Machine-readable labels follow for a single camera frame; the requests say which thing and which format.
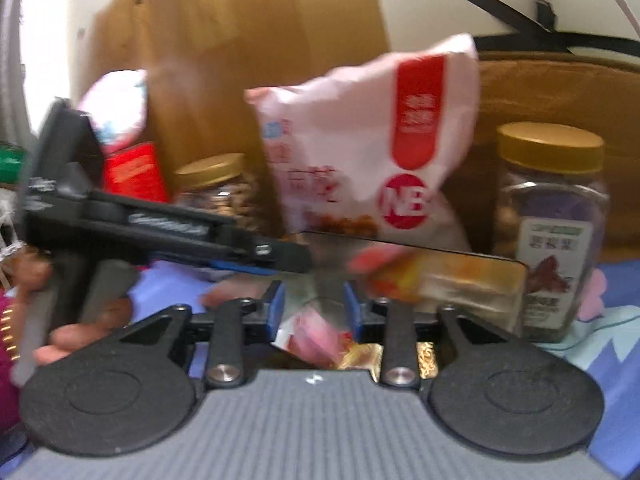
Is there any golden snack packet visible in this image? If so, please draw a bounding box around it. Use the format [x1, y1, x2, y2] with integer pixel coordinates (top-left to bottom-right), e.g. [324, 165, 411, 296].
[335, 341, 442, 382]

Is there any small pink snack packet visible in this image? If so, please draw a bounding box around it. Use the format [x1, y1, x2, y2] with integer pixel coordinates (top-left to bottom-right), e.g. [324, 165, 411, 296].
[272, 307, 359, 372]

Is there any blue printed blanket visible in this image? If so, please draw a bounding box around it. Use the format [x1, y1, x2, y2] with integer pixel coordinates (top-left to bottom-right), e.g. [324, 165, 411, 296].
[0, 255, 640, 480]

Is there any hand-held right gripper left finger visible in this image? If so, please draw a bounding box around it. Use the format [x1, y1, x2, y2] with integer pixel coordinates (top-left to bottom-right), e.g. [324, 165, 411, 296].
[120, 282, 287, 388]

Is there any pink snack bag red label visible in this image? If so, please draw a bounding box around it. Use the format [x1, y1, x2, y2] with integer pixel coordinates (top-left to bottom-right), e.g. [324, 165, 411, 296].
[244, 34, 482, 252]

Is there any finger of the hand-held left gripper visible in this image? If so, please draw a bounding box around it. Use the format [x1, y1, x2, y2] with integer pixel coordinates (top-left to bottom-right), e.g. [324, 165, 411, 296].
[145, 254, 282, 279]
[85, 194, 314, 274]

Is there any black box sheep print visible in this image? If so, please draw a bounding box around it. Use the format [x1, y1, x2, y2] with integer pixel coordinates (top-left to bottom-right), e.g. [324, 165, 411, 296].
[299, 229, 531, 337]

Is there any green object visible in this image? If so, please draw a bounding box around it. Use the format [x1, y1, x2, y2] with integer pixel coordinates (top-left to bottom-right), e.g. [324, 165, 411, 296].
[0, 141, 27, 187]

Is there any dark nut jar gold lid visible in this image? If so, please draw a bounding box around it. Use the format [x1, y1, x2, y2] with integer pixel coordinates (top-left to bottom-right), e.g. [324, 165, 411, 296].
[492, 122, 612, 345]

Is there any white printed plastic bag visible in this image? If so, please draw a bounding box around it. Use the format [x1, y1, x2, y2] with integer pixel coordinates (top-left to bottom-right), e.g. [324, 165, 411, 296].
[77, 69, 151, 155]

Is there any red gift box gold pattern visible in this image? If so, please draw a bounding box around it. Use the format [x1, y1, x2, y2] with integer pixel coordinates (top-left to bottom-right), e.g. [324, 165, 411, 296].
[102, 142, 170, 204]

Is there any brown wooden board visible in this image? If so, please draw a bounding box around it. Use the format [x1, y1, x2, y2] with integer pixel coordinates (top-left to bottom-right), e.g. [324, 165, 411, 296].
[94, 0, 392, 233]

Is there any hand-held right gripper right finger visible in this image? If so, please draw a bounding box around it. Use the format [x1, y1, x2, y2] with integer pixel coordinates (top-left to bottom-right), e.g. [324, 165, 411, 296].
[342, 282, 526, 388]

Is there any pale nut jar gold lid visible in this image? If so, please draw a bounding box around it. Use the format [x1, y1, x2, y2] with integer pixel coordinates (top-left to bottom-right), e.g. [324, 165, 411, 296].
[172, 152, 263, 237]

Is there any person's left hand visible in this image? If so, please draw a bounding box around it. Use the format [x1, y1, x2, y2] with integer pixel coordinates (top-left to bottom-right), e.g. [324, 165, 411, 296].
[10, 249, 136, 367]

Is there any black tape strip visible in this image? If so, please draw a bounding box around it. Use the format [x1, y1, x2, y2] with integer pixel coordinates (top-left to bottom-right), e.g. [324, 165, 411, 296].
[472, 30, 640, 70]
[466, 0, 546, 37]

